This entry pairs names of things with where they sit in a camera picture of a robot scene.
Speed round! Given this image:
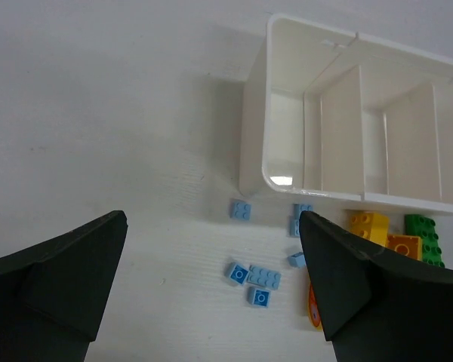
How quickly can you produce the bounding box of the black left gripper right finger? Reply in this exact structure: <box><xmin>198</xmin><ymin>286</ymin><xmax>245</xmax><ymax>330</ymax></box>
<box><xmin>300</xmin><ymin>211</ymin><xmax>453</xmax><ymax>361</ymax></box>

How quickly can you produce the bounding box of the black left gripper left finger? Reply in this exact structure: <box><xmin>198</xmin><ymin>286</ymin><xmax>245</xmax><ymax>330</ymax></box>
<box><xmin>0</xmin><ymin>210</ymin><xmax>128</xmax><ymax>361</ymax></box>

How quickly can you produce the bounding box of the orange printed lego piece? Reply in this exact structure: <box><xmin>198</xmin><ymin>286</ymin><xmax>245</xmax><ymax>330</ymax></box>
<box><xmin>307</xmin><ymin>284</ymin><xmax>322</xmax><ymax>330</ymax></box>

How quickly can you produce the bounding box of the orange upturned lego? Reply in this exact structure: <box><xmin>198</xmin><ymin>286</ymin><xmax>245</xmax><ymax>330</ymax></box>
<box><xmin>386</xmin><ymin>235</ymin><xmax>423</xmax><ymax>261</ymax></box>

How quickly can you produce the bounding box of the yellow lego brick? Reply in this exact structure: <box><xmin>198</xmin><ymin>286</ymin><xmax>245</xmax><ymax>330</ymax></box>
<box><xmin>350</xmin><ymin>212</ymin><xmax>390</xmax><ymax>247</ymax></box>

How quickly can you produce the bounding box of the light blue small lego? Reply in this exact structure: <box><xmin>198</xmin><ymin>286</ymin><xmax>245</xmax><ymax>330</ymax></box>
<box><xmin>288</xmin><ymin>252</ymin><xmax>307</xmax><ymax>268</ymax></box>

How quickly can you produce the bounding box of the green long lego plate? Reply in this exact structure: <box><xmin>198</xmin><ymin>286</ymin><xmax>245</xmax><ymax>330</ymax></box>
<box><xmin>404</xmin><ymin>214</ymin><xmax>445</xmax><ymax>268</ymax></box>

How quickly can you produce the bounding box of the blue upturned lego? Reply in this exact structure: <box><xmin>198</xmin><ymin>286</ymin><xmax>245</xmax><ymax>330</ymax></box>
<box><xmin>247</xmin><ymin>287</ymin><xmax>270</xmax><ymax>308</ymax></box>
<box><xmin>225</xmin><ymin>262</ymin><xmax>249</xmax><ymax>286</ymax></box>

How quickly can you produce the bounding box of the light blue lego below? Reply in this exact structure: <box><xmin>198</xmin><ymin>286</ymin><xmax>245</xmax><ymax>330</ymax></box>
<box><xmin>289</xmin><ymin>217</ymin><xmax>300</xmax><ymax>238</ymax></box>

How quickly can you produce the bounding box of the light blue long lego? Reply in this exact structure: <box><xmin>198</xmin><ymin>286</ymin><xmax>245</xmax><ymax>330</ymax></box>
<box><xmin>247</xmin><ymin>265</ymin><xmax>282</xmax><ymax>290</ymax></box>

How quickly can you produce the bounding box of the light blue square lego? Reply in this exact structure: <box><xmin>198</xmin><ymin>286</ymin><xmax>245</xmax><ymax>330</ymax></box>
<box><xmin>230</xmin><ymin>200</ymin><xmax>251</xmax><ymax>221</ymax></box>

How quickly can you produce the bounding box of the white divided plastic bin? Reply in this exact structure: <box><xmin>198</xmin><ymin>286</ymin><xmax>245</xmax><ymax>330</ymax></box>
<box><xmin>239</xmin><ymin>14</ymin><xmax>453</xmax><ymax>214</ymax></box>

